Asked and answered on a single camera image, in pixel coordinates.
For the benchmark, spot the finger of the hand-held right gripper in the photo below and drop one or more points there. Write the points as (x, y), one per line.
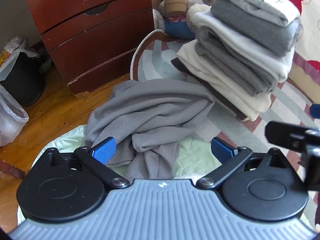
(285, 135)
(315, 110)

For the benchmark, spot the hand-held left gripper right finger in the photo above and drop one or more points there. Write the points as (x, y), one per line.
(222, 148)

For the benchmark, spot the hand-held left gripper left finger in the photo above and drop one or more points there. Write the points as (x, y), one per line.
(103, 150)

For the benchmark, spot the grey knit garment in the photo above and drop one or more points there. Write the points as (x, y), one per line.
(150, 110)

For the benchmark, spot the stack of folded clothes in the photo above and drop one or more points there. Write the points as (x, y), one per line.
(237, 55)

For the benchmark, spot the light green quilted mat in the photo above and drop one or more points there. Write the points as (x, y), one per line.
(192, 155)

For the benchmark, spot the cream printed blanket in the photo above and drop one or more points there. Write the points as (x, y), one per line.
(310, 17)

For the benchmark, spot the dark wooden furniture leg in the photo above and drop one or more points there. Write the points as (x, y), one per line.
(11, 168)

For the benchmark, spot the white plastic bag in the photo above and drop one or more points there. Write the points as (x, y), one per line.
(10, 120)

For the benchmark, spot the striped printed rug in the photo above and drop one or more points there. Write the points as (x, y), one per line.
(160, 62)

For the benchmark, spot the black trash bin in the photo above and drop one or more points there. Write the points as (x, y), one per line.
(22, 82)

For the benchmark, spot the reddish wooden dresser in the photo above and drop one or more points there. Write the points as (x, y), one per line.
(87, 42)

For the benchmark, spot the clear plastic bin liner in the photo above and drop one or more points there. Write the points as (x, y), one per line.
(15, 48)

